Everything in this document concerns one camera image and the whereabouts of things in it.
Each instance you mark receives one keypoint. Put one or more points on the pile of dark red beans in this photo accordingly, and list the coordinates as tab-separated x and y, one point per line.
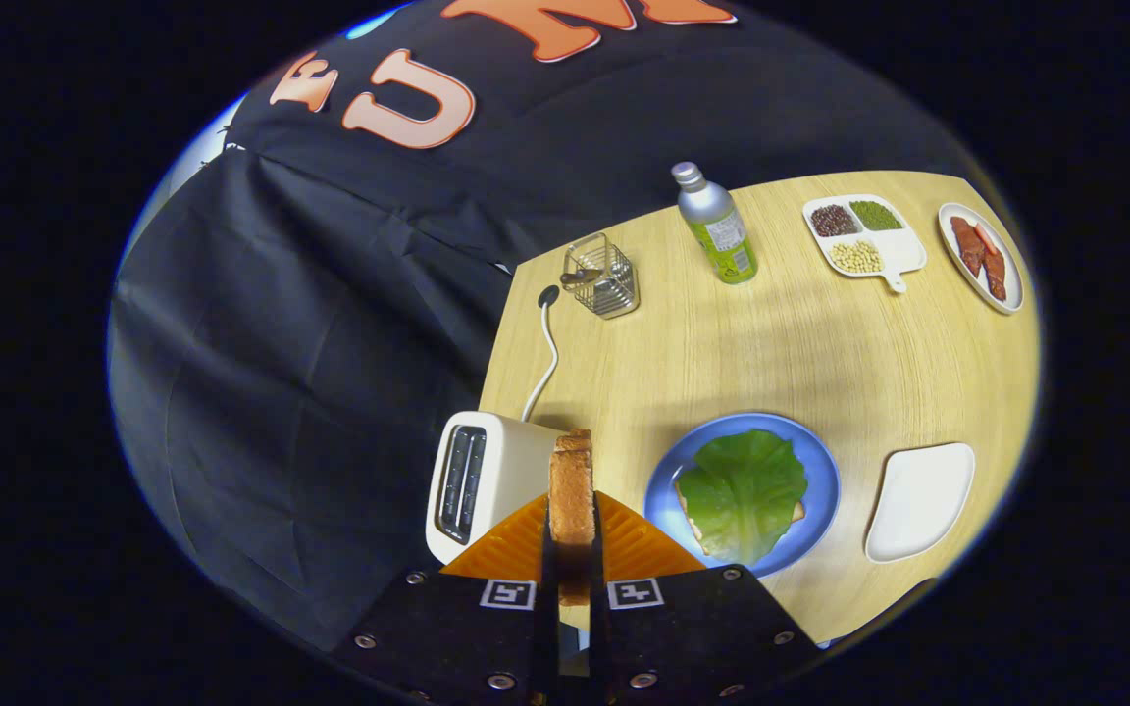
834	221

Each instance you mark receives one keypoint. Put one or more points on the brown meat slice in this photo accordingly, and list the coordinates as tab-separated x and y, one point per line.
967	247
996	277

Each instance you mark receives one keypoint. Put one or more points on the blue round plate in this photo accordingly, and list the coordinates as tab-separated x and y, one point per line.
820	480

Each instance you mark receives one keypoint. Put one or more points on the white square plate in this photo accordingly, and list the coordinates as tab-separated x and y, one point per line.
918	500

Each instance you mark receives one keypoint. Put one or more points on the round white plate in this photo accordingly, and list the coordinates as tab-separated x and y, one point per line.
1012	289

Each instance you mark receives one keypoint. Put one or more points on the white bread slice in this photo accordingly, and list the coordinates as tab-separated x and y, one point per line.
697	532

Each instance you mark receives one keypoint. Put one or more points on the white toaster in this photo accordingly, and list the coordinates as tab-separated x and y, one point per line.
516	461

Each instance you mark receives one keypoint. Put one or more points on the pile of green beans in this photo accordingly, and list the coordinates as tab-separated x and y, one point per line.
876	216

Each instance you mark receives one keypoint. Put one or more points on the red meat strip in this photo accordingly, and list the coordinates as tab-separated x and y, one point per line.
986	239

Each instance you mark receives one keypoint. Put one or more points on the toasted bread slice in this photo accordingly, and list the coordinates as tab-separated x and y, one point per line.
572	500

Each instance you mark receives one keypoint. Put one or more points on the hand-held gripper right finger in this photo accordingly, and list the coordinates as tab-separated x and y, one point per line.
702	637

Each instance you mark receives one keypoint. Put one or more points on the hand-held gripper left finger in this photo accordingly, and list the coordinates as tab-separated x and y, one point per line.
457	637

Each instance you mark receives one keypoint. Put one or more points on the white divided tray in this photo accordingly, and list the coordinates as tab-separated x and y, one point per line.
903	253

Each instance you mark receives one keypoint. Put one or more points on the silver bottle with green label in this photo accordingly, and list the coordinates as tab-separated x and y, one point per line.
707	211

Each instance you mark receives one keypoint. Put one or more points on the green lettuce leaf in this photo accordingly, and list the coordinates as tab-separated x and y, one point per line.
742	490

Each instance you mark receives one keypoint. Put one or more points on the brown wooden sticks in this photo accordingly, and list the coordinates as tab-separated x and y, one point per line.
580	277

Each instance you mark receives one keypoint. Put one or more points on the pile of pale soybeans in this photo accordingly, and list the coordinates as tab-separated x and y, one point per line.
856	257

